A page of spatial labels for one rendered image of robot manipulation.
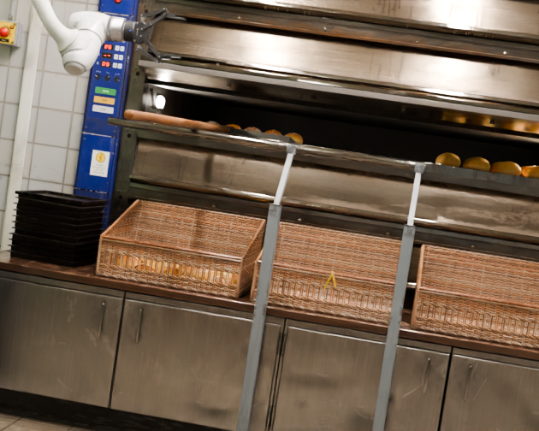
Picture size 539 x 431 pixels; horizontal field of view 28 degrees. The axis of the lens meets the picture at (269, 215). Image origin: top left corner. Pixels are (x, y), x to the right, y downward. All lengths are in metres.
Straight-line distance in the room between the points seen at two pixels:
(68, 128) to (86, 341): 1.01
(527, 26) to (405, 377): 1.48
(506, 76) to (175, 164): 1.39
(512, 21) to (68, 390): 2.23
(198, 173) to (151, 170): 0.20
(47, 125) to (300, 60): 1.11
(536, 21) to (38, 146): 2.11
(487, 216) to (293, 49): 1.04
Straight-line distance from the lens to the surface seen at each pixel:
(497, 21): 4.41
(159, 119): 3.47
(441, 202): 4.38
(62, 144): 4.62
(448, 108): 4.22
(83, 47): 3.86
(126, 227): 4.37
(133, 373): 4.04
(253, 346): 3.87
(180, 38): 4.52
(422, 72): 4.38
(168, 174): 4.48
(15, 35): 4.65
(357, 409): 3.94
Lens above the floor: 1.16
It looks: 4 degrees down
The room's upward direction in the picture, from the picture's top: 8 degrees clockwise
